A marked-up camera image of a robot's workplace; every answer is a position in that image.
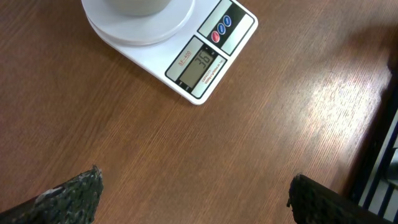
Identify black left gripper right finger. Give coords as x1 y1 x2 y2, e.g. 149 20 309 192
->
287 174 392 224

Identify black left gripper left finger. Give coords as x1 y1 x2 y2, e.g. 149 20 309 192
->
1 166 104 224

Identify white digital kitchen scale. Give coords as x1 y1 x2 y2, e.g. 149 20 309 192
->
81 0 258 105

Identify aluminium frame rail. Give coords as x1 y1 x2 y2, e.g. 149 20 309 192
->
349 81 397 223

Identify white bowl on scale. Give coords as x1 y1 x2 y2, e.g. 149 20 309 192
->
106 0 171 16

